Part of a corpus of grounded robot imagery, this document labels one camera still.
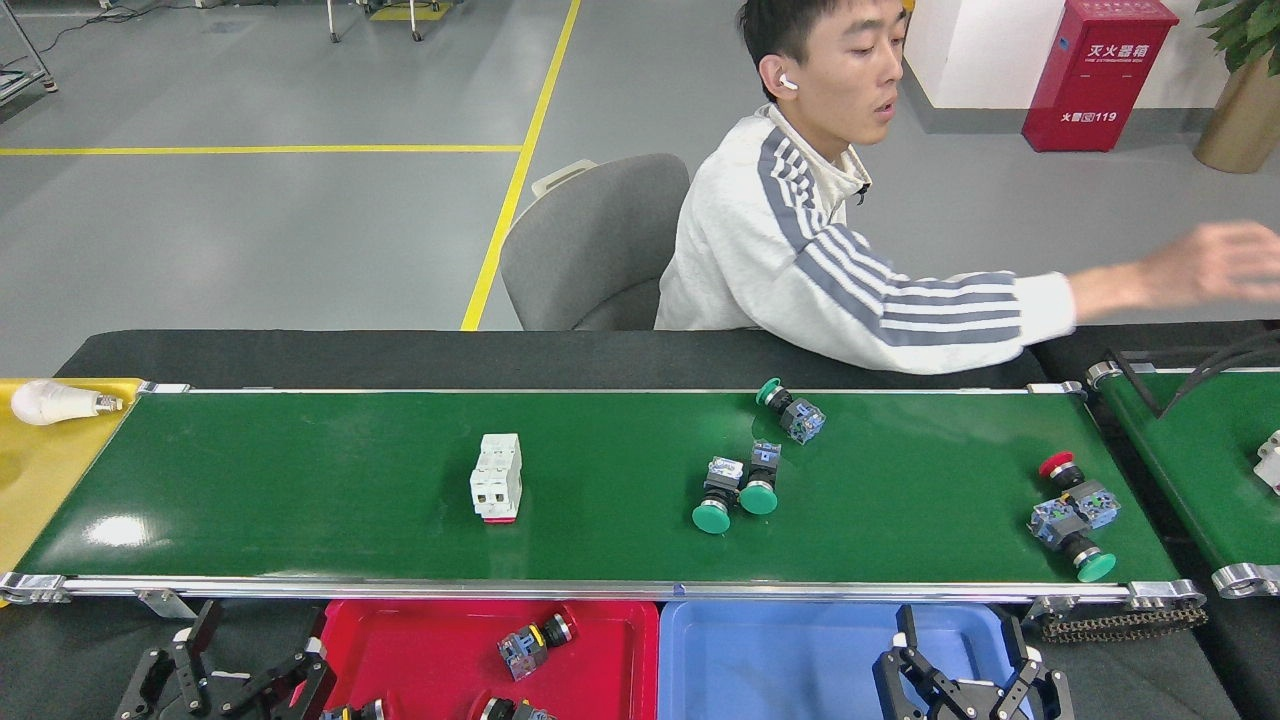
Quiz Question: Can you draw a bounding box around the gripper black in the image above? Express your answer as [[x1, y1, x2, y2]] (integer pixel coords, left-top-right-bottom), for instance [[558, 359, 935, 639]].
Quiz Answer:
[[115, 600, 338, 720], [873, 605, 1073, 720]]

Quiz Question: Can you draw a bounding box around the green push button switch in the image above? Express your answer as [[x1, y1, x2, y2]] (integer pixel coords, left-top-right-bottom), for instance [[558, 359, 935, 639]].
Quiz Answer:
[[738, 440, 783, 517], [755, 378, 827, 445], [691, 457, 746, 535], [1028, 498, 1118, 584]]

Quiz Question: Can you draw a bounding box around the red push button switch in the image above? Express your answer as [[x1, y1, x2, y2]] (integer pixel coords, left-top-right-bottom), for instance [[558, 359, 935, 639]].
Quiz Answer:
[[1038, 452, 1122, 531]]

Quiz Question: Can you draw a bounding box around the blue plastic tray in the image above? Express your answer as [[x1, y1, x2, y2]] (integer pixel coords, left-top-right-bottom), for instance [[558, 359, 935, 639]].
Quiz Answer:
[[658, 600, 1041, 720]]

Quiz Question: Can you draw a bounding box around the red plastic tray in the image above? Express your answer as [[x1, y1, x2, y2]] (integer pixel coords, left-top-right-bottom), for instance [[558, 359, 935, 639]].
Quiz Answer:
[[318, 598, 661, 720]]

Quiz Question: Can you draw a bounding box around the yellow plastic tray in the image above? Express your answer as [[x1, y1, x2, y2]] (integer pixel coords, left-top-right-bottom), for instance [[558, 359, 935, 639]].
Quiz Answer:
[[0, 378, 146, 601]]

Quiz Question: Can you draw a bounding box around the green feeder conveyor belt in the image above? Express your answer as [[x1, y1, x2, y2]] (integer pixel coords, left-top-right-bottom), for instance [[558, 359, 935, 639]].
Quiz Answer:
[[1087, 358, 1280, 599]]

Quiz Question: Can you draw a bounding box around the long green conveyor belt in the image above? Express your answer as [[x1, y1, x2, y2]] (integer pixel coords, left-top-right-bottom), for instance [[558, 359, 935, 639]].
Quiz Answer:
[[0, 380, 1208, 609]]

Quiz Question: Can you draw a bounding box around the person's right hand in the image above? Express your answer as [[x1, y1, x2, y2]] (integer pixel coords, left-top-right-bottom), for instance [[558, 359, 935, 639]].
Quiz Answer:
[[1145, 222, 1280, 306]]

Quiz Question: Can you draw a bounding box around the white light bulb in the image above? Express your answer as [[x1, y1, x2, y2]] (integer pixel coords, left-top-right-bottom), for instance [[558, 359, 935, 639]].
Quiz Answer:
[[11, 380, 124, 427]]

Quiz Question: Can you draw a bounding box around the person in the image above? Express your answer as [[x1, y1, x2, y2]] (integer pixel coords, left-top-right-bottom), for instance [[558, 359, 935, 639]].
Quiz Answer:
[[655, 0, 1079, 376]]

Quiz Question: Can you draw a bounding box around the grey office chair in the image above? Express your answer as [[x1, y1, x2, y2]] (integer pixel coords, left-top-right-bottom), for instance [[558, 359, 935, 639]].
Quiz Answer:
[[500, 153, 693, 333]]

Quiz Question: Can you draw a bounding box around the red fire extinguisher box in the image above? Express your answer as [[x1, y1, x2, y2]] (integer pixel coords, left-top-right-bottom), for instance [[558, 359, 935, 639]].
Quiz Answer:
[[1022, 0, 1181, 153]]

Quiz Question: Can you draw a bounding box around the golden plant pot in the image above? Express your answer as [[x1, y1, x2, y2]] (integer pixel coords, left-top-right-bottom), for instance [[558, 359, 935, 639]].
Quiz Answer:
[[1193, 60, 1280, 174]]

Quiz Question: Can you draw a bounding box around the white stand on wheels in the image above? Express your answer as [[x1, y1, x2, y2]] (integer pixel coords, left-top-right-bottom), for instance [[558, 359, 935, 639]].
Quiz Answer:
[[325, 0, 451, 44]]

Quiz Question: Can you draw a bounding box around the green potted plant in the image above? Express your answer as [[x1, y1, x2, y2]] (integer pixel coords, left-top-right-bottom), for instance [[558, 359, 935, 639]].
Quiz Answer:
[[1195, 0, 1280, 79]]

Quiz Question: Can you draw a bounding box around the black drive chain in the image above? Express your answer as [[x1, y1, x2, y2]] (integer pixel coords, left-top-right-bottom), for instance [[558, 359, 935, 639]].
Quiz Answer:
[[1040, 603, 1209, 643]]

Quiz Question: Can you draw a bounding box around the black cable bundle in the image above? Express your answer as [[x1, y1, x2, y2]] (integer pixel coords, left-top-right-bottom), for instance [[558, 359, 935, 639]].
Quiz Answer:
[[1108, 330, 1280, 419]]

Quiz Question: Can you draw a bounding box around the grey metal cart frame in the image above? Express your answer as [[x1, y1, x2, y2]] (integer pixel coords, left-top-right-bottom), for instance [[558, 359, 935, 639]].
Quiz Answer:
[[0, 0, 58, 98]]

